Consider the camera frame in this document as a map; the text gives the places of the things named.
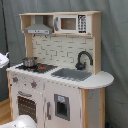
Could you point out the red stove knob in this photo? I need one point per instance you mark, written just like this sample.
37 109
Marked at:
15 79
33 84

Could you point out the black toy stovetop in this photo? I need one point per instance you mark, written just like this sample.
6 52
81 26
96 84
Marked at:
39 68

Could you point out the grey range hood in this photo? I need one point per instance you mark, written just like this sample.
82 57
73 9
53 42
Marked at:
38 27

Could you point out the white microwave door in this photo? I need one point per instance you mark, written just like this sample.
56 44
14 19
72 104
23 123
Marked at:
73 24

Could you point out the wooden toy kitchen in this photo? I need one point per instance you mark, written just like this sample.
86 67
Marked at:
61 50

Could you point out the grey toy sink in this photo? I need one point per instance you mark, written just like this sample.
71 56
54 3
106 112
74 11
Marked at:
72 74

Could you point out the black toy faucet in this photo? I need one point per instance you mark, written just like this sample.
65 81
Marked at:
84 61

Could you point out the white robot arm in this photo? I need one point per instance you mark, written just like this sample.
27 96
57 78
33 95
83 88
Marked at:
23 121

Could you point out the white oven door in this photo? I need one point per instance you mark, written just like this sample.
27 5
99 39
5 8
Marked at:
27 102

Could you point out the silver toy pot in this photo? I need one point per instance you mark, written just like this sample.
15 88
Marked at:
29 61

